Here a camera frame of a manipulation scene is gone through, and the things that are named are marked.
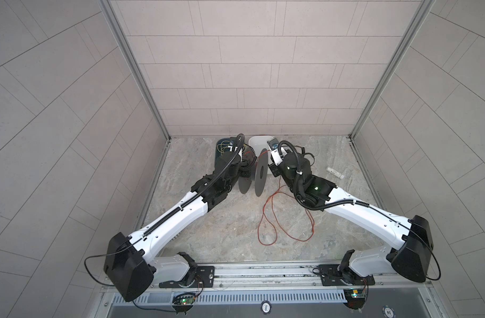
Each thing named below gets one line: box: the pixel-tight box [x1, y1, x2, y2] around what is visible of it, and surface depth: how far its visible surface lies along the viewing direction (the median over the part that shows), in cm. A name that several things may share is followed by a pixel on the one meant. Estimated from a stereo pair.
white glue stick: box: [325, 166, 345, 180], surface depth 101 cm
